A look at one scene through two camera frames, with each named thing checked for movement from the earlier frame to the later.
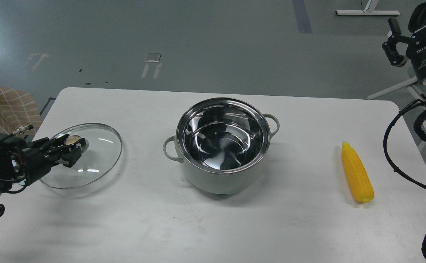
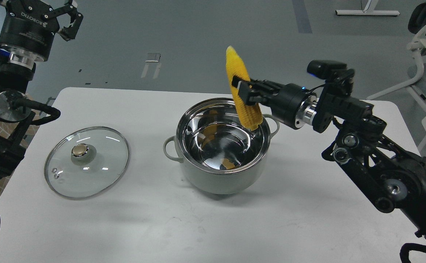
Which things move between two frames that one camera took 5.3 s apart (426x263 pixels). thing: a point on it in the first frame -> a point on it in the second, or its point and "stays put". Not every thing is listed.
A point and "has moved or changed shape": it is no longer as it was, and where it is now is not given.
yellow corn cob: (357, 173) has moved or changed shape
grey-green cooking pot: (222, 143) stays put
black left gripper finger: (59, 141) -> (69, 33)
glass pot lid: (103, 147) has moved or changed shape
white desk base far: (368, 10) stays put
